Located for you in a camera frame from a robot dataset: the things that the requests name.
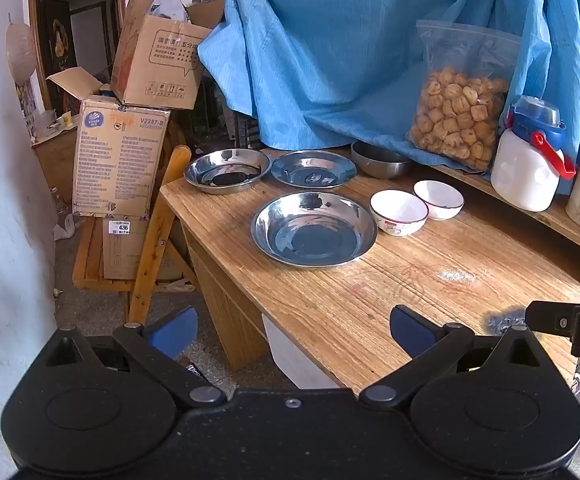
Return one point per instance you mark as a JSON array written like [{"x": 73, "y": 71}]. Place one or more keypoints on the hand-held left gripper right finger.
[{"x": 410, "y": 330}]

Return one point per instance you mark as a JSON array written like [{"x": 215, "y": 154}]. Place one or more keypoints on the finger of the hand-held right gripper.
[{"x": 550, "y": 317}]

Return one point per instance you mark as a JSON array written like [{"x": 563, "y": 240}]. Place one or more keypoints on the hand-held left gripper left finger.
[{"x": 175, "y": 332}]

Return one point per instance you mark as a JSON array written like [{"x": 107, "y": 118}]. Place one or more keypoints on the white bowl with red rim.
[
  {"x": 399, "y": 210},
  {"x": 439, "y": 197}
]

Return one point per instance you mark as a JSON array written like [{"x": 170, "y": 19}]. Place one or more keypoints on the stainless steel plate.
[
  {"x": 312, "y": 170},
  {"x": 227, "y": 172},
  {"x": 315, "y": 232}
]

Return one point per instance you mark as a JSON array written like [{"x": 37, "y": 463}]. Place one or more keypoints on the stainless steel bowl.
[{"x": 377, "y": 167}]

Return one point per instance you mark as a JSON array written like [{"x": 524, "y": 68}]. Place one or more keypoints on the wooden desk shelf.
[{"x": 570, "y": 240}]

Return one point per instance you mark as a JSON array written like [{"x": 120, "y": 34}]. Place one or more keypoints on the cardboard box with white label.
[{"x": 125, "y": 250}]

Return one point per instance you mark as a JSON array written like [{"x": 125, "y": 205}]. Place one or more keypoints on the wooden chair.
[{"x": 157, "y": 230}]

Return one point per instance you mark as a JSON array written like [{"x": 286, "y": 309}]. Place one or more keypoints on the white drawer unit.
[{"x": 295, "y": 355}]

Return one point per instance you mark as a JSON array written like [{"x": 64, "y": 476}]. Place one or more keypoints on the white crumpled cloth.
[{"x": 64, "y": 227}]

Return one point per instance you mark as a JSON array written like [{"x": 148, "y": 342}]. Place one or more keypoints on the cardboard box with printed text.
[{"x": 115, "y": 160}]

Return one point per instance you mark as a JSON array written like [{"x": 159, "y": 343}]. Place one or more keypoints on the wooden side cabinet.
[{"x": 60, "y": 160}]

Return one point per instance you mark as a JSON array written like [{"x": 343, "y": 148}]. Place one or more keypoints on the black rack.
[{"x": 240, "y": 130}]

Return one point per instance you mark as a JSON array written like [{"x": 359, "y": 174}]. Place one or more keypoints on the clear bag of snacks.
[{"x": 455, "y": 110}]

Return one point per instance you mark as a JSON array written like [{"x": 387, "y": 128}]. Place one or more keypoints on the yellow cup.
[{"x": 67, "y": 120}]

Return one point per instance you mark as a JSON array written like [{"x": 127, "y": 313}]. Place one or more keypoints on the open cardboard box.
[{"x": 155, "y": 60}]

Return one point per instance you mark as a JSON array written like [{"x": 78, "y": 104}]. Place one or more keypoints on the round paper fan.
[{"x": 20, "y": 52}]

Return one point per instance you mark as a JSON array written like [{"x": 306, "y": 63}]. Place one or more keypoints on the wooden door frame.
[{"x": 34, "y": 40}]

